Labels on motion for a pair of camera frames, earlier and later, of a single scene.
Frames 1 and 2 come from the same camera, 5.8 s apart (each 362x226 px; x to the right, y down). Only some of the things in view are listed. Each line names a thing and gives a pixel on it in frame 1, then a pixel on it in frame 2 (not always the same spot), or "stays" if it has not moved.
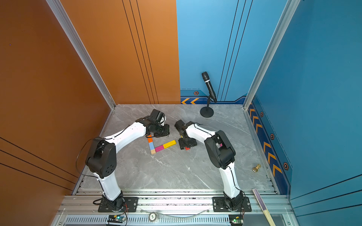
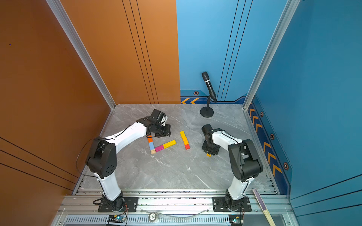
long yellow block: [170, 143] stays
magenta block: [159, 148] stays
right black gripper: [193, 143] → [203, 147]
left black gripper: [167, 131] stays
